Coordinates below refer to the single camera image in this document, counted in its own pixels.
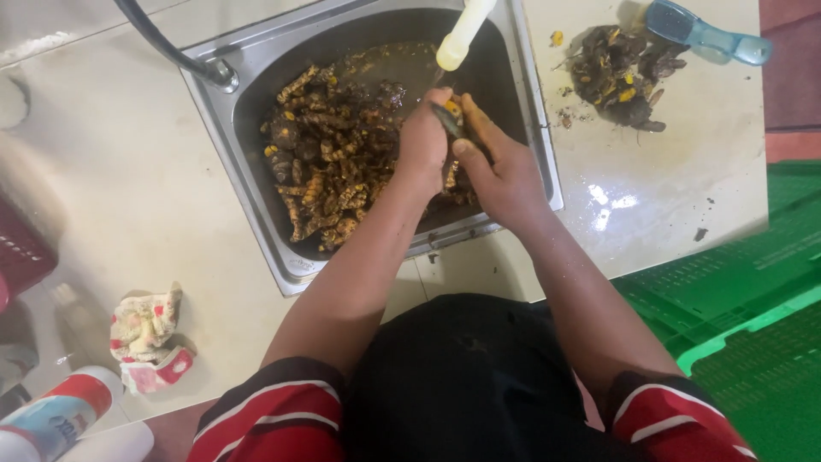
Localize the green plastic crate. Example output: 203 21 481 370
611 159 821 462

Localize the white plastic bottle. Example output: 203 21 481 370
56 420 156 462

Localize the person's red striped shirt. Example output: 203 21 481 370
186 357 759 462

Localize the person's right hand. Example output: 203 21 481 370
451 94 554 223

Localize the red and white spray bottle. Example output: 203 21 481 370
0 366 124 462

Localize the red and white cloth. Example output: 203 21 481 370
109 282 196 395

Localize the red plastic basket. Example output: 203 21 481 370
0 192 60 312

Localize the pile of muddy turmeric roots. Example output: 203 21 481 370
260 61 478 252

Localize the heap of turmeric trimmings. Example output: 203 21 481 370
567 24 688 133

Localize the person's left hand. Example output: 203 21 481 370
393 87 455 195

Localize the small dark knife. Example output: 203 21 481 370
431 103 468 141

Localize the person's black apron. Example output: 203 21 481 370
341 294 642 462

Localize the blue plastic scrub brush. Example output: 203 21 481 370
644 0 774 67

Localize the black faucet hose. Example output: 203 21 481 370
114 0 239 94

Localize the stainless steel sink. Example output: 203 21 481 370
180 0 565 297

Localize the cream plastic tap spout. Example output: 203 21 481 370
436 0 498 72

